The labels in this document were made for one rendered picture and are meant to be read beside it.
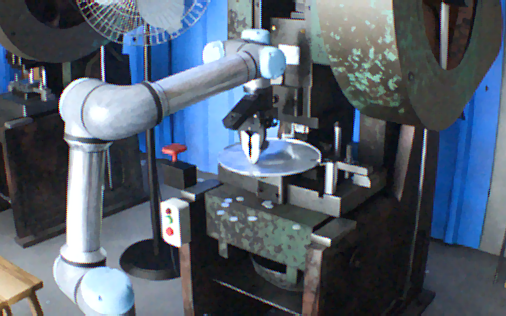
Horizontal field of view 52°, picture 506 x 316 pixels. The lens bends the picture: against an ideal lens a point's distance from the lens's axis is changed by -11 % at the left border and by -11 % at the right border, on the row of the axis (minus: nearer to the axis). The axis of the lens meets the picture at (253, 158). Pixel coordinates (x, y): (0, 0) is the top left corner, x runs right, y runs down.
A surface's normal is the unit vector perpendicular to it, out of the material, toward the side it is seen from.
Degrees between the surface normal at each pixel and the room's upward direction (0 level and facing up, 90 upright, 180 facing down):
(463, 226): 90
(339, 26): 110
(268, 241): 90
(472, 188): 90
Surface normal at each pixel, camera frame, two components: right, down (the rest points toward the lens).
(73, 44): 0.76, 0.22
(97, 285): 0.09, -0.90
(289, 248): -0.62, 0.25
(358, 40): -0.58, 0.60
